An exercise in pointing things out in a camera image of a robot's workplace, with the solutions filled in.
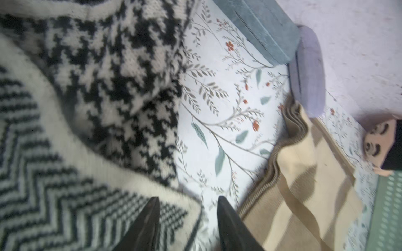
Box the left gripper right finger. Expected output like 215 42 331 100
217 196 264 251

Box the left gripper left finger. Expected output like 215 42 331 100
113 197 160 251

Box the brown beige striped scarf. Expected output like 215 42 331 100
239 100 363 251

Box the black white knitted scarf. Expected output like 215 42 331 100
1 1 202 251

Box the mint green plastic basket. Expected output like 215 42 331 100
366 171 402 251

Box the floral table mat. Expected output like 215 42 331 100
174 0 381 251

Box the doll with black hair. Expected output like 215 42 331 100
364 119 402 177

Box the lilac oval case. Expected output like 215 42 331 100
289 25 326 118

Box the grey rectangular case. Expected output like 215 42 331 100
214 0 300 66

